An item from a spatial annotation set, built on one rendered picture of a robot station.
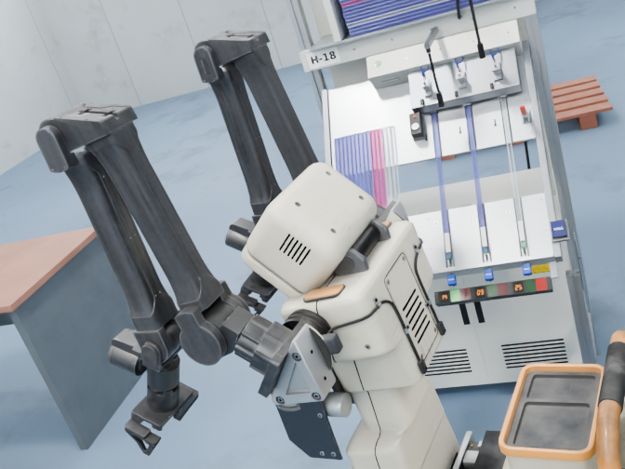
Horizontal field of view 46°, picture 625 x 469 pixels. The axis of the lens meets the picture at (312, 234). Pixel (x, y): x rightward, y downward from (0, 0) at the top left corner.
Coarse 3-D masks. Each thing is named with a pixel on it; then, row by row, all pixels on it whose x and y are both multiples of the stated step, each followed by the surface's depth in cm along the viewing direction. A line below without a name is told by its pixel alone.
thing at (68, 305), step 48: (48, 240) 363; (96, 240) 358; (0, 288) 319; (48, 288) 322; (96, 288) 352; (48, 336) 318; (96, 336) 347; (48, 384) 317; (96, 384) 341; (96, 432) 336
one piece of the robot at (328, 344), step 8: (312, 328) 114; (312, 336) 115; (320, 336) 114; (328, 336) 115; (336, 336) 114; (320, 344) 115; (328, 344) 114; (336, 344) 114; (328, 352) 115; (336, 352) 114; (328, 360) 116
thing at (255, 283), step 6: (252, 276) 168; (258, 276) 166; (246, 282) 167; (252, 282) 168; (258, 282) 167; (264, 282) 167; (246, 288) 166; (252, 288) 166; (258, 288) 166; (264, 288) 167; (270, 288) 167; (264, 294) 165
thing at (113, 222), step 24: (48, 144) 110; (72, 168) 113; (96, 168) 114; (96, 192) 115; (96, 216) 117; (120, 216) 117; (120, 240) 117; (120, 264) 120; (144, 264) 121; (144, 288) 121; (144, 312) 122; (168, 312) 125; (144, 336) 124; (168, 336) 124
